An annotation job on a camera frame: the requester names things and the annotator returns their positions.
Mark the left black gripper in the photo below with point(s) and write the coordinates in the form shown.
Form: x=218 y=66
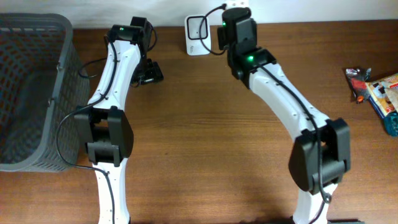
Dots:
x=149 y=76

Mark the silver foil packet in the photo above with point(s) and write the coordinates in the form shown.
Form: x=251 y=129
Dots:
x=357 y=78

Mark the yellow wet wipes pack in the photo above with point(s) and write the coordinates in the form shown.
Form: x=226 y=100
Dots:
x=378 y=95

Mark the blue mouthwash bottle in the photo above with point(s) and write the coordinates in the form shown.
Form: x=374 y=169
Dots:
x=390 y=124

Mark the beige snack pouch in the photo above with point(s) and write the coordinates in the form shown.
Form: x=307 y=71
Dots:
x=392 y=95

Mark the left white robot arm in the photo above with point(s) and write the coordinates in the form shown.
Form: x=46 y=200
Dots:
x=102 y=124

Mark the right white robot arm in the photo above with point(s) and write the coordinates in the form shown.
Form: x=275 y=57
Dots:
x=321 y=154

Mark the white barcode scanner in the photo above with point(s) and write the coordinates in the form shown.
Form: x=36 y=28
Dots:
x=198 y=39

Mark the dark grey plastic basket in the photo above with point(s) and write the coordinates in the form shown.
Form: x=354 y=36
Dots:
x=40 y=85

